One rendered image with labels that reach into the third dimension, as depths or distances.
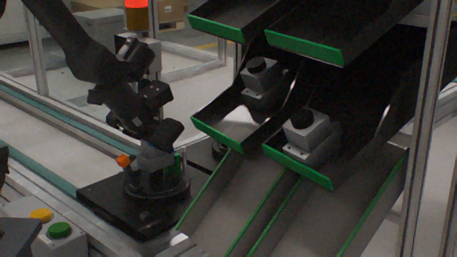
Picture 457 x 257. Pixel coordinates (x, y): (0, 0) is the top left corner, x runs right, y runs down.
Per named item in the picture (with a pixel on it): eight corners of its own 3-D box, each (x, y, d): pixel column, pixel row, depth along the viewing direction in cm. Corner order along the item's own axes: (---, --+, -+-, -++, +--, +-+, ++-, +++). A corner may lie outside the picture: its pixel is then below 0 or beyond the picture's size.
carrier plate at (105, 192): (147, 245, 96) (146, 234, 95) (76, 198, 112) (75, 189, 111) (238, 196, 112) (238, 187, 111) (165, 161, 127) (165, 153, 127)
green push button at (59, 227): (56, 245, 96) (54, 236, 95) (44, 236, 98) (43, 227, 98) (75, 236, 99) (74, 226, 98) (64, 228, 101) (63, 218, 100)
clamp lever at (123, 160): (134, 190, 105) (120, 162, 101) (128, 186, 107) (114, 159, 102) (148, 178, 107) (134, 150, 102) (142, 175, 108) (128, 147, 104)
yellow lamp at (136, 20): (135, 31, 116) (134, 9, 114) (122, 28, 120) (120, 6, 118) (154, 28, 120) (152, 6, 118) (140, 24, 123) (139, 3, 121)
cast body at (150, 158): (149, 174, 105) (147, 141, 103) (137, 166, 108) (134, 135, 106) (181, 160, 111) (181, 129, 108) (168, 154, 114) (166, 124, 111)
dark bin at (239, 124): (244, 157, 76) (226, 117, 71) (195, 128, 85) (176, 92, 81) (372, 49, 85) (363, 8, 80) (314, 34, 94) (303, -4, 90)
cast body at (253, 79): (265, 113, 81) (250, 77, 77) (246, 107, 84) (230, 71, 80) (300, 81, 84) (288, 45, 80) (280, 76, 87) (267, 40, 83)
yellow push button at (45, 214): (37, 230, 100) (35, 221, 100) (26, 221, 103) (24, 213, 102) (56, 221, 103) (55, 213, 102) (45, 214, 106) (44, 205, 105)
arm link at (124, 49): (100, 71, 87) (137, 19, 92) (66, 64, 91) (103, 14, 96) (132, 111, 96) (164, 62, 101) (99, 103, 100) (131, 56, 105)
